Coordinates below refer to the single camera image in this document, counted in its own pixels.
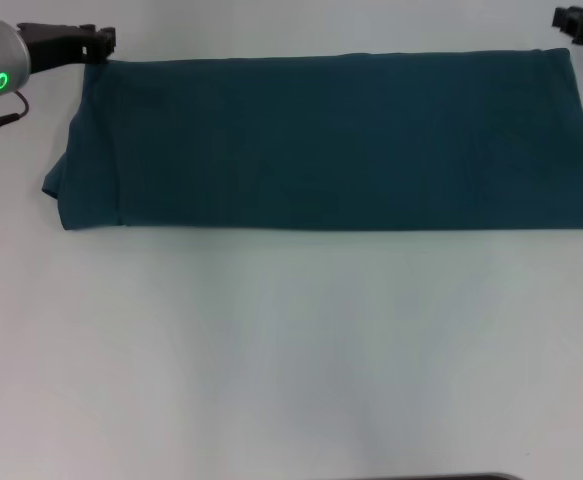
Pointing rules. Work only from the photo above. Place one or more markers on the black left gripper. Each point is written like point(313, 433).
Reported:
point(56, 42)

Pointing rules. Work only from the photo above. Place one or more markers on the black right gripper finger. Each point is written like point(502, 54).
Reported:
point(578, 22)

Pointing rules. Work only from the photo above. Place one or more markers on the teal T-shirt with FREE print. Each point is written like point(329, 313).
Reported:
point(321, 140)

